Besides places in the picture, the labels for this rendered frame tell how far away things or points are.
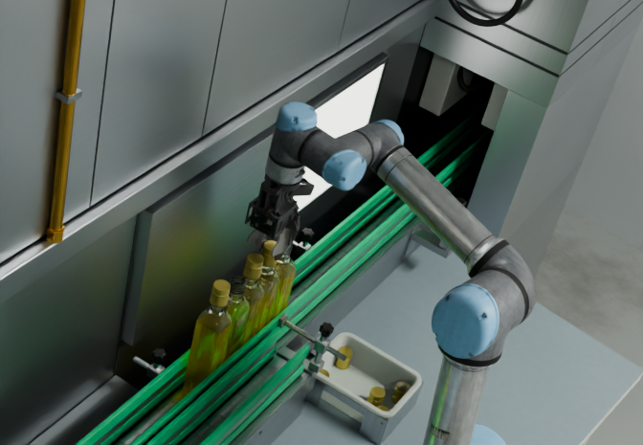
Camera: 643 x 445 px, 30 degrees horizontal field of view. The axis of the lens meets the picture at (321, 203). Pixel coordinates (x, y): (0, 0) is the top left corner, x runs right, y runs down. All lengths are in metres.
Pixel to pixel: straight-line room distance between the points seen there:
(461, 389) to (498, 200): 1.12
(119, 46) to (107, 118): 0.13
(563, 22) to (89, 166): 1.36
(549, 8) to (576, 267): 1.92
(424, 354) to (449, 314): 0.86
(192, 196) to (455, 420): 0.65
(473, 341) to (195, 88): 0.67
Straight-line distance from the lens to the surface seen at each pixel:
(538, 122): 3.08
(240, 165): 2.44
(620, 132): 4.80
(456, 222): 2.23
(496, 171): 3.19
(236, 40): 2.25
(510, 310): 2.12
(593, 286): 4.66
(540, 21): 2.98
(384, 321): 3.00
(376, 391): 2.72
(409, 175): 2.26
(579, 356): 3.12
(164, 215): 2.27
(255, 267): 2.42
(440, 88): 3.31
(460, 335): 2.09
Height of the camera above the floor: 2.69
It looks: 36 degrees down
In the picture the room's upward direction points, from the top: 15 degrees clockwise
